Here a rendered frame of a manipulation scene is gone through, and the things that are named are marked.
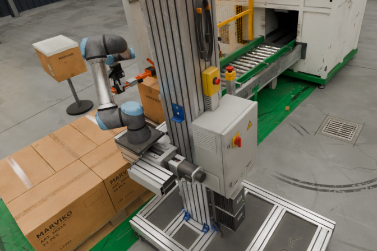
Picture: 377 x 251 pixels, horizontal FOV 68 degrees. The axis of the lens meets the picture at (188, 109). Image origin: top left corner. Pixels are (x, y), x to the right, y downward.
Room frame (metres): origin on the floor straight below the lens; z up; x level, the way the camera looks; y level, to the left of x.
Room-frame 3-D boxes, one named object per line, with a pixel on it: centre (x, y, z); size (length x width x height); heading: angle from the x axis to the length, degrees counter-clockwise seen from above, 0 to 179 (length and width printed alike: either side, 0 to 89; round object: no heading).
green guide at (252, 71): (2.97, -0.96, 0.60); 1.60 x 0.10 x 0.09; 132
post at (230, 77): (2.17, -0.40, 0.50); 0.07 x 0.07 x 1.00; 42
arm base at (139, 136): (1.40, 0.32, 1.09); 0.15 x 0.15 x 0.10
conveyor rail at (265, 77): (2.69, -0.73, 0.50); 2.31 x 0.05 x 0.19; 132
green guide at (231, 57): (3.37, -0.60, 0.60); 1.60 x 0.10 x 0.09; 132
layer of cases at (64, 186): (1.94, 1.06, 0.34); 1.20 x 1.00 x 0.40; 132
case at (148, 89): (2.41, 0.08, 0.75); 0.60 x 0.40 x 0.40; 132
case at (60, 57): (3.69, 1.61, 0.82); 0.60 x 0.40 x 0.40; 37
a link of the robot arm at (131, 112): (1.40, 0.33, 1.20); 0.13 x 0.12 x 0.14; 95
